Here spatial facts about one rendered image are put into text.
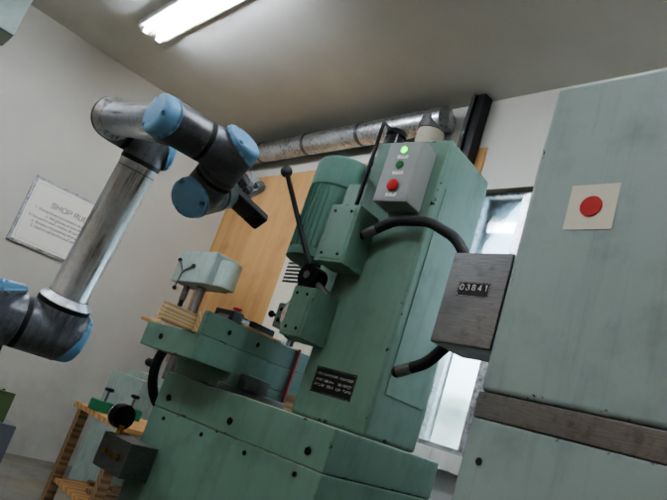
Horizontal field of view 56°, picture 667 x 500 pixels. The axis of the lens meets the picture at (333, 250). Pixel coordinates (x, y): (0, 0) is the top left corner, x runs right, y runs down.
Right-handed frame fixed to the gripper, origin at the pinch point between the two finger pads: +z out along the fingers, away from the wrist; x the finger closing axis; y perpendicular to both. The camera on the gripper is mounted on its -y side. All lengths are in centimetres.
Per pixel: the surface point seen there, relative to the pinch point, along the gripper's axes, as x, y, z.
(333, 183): -14.7, -8.3, 10.8
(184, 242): 192, 46, 261
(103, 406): 156, -26, 70
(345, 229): -19.2, -21.6, -15.3
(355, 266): -16.4, -30.1, -15.5
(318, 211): -7.6, -12.7, 6.8
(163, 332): 28.5, -18.6, -30.6
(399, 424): -8, -65, -25
